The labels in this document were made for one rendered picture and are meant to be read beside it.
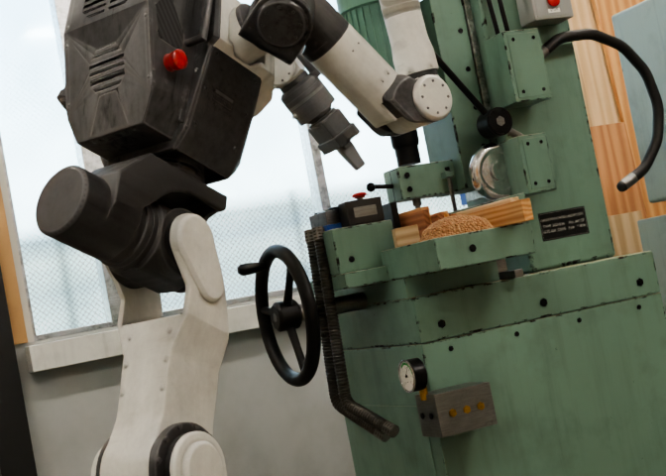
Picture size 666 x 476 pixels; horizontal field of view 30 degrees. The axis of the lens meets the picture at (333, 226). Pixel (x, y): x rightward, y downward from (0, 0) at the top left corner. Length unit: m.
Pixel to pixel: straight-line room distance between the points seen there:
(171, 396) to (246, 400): 1.92
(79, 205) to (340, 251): 0.75
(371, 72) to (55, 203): 0.55
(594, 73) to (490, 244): 2.18
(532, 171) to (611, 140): 1.73
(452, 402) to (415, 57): 0.64
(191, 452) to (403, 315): 0.71
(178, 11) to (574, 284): 1.02
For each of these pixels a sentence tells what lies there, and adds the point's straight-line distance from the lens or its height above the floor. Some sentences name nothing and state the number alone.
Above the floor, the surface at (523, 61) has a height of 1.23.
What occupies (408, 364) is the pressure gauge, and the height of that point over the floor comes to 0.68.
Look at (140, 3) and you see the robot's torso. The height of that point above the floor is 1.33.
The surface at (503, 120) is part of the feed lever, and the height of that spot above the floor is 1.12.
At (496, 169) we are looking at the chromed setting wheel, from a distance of 2.60.
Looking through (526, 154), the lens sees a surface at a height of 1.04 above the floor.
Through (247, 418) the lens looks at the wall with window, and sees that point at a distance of 3.81.
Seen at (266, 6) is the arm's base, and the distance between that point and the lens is 1.94.
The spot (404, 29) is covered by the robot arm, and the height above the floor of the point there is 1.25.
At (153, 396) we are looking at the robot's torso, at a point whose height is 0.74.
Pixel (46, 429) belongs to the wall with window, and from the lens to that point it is 3.65.
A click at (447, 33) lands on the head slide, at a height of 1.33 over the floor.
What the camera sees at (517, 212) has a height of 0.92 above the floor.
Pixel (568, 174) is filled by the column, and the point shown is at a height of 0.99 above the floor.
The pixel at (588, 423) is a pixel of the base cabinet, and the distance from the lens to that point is 2.57.
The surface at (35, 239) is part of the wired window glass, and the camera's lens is 3.74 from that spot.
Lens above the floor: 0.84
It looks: 3 degrees up
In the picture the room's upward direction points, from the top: 11 degrees counter-clockwise
